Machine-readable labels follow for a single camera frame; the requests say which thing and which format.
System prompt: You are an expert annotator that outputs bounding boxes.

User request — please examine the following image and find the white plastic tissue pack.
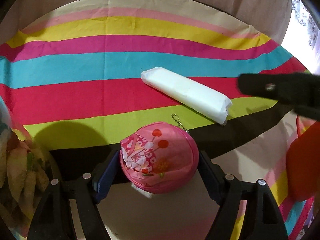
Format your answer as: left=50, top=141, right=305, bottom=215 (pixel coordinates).
left=141, top=67, right=232, bottom=125

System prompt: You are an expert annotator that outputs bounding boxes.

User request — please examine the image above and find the glass jar with gold lid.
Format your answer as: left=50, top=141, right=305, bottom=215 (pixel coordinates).
left=1, top=100, right=52, bottom=239

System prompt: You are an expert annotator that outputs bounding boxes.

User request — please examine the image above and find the pink round floral pouch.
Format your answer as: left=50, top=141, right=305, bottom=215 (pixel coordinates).
left=119, top=122, right=199, bottom=194

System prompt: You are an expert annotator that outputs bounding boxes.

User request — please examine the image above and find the red thermos jug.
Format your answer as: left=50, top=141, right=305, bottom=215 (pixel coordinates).
left=286, top=124, right=319, bottom=202

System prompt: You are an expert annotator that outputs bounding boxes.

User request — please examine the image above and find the colourful striped table cloth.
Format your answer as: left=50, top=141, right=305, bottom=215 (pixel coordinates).
left=1, top=0, right=313, bottom=239

